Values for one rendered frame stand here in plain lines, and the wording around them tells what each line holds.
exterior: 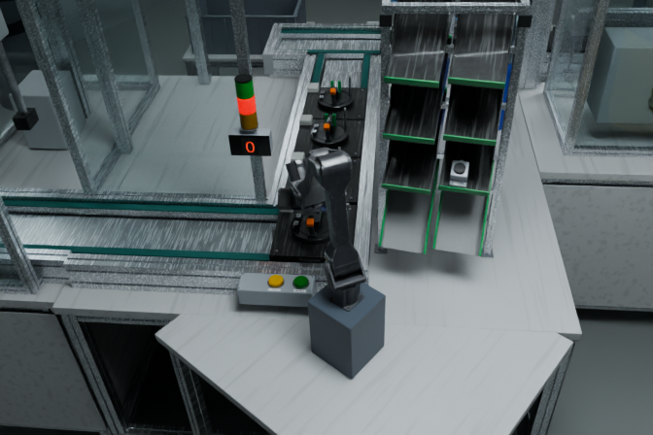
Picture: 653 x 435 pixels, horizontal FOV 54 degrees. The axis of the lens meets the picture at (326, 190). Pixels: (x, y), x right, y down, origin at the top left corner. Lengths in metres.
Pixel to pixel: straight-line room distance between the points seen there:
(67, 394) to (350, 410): 1.14
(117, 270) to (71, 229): 0.30
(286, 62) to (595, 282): 1.61
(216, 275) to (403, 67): 0.80
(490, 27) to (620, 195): 1.09
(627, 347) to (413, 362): 1.50
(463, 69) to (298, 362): 0.86
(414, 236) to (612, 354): 1.41
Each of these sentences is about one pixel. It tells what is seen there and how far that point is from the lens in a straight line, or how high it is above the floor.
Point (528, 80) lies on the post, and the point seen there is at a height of 0.90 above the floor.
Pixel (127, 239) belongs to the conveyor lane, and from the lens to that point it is 2.13.
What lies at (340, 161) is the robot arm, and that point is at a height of 1.44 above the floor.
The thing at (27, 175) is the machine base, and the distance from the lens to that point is 2.66.
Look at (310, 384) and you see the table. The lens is 1.73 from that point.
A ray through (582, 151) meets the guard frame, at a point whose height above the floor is 0.88.
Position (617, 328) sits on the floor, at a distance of 3.15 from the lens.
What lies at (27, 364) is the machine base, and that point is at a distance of 2.41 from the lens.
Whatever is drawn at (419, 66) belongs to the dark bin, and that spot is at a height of 1.53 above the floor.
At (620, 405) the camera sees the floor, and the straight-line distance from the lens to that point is 2.90.
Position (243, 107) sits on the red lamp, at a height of 1.34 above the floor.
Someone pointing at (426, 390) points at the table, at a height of 0.86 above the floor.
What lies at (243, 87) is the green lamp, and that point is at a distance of 1.82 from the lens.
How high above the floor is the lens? 2.27
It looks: 38 degrees down
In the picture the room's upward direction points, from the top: 3 degrees counter-clockwise
